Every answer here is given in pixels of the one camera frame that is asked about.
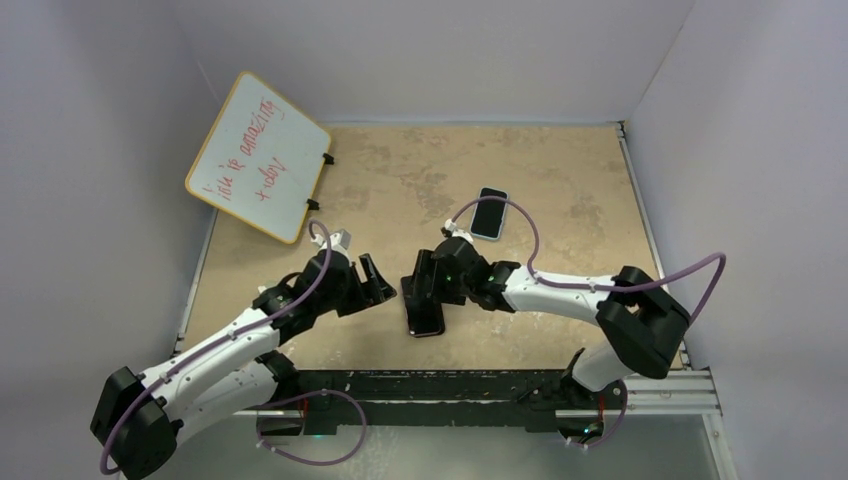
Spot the black phone case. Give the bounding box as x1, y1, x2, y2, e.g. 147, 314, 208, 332
401, 276, 445, 338

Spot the black phone with pink edge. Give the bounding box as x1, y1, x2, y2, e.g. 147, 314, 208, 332
407, 303, 445, 338

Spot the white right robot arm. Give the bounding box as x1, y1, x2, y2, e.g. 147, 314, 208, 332
400, 237, 692, 407

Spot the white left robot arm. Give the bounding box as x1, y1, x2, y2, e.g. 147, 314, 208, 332
90, 247, 397, 479

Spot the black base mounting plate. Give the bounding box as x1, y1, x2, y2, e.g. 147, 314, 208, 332
233, 369, 627, 437

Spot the yellow framed whiteboard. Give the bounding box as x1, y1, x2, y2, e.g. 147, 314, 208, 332
184, 71, 332, 244

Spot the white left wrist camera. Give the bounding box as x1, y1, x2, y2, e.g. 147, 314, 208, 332
324, 229, 352, 262

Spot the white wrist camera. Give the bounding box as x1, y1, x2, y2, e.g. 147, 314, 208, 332
441, 219, 474, 244
324, 229, 352, 262

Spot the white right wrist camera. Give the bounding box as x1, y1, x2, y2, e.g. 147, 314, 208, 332
441, 219, 474, 244

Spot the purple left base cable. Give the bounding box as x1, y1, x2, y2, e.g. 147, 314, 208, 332
255, 386, 369, 466

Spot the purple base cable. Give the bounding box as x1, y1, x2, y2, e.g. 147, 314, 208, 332
564, 380, 631, 452
255, 386, 369, 466

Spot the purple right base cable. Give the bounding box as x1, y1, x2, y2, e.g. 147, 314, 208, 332
564, 380, 631, 452

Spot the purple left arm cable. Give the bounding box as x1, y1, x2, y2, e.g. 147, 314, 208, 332
99, 219, 334, 476

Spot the aluminium front rail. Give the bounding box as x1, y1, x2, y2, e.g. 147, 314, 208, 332
135, 368, 723, 420

